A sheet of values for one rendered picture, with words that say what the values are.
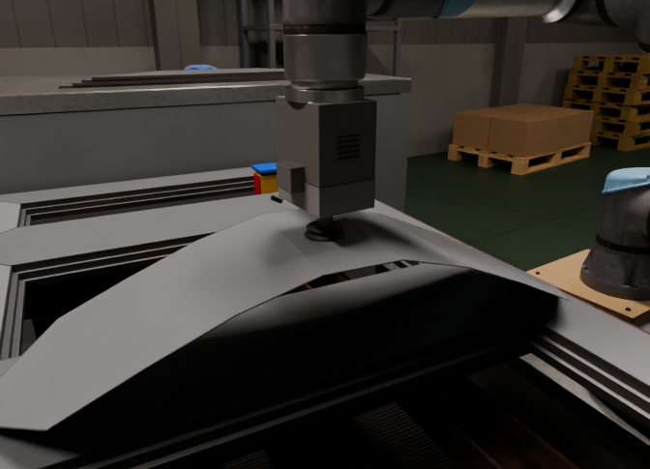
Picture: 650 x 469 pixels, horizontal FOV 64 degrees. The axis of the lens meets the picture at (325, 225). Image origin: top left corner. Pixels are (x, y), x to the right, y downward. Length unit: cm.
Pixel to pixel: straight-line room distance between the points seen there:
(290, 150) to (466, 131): 481
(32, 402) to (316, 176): 31
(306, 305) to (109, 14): 357
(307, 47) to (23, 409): 38
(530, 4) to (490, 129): 437
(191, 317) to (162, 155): 89
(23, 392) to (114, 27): 366
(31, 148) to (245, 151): 48
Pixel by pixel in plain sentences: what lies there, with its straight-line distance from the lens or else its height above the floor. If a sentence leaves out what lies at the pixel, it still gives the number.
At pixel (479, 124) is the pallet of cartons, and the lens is 520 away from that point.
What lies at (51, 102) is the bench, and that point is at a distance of 128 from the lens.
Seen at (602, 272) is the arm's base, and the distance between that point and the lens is 111.
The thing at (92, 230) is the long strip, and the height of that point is 85.
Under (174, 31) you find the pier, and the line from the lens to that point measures 403.
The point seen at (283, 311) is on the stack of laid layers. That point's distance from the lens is 64.
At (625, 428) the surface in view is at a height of 68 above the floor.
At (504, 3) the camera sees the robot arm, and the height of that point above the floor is 120.
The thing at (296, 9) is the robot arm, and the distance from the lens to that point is 47.
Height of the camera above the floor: 116
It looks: 20 degrees down
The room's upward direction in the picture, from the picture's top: straight up
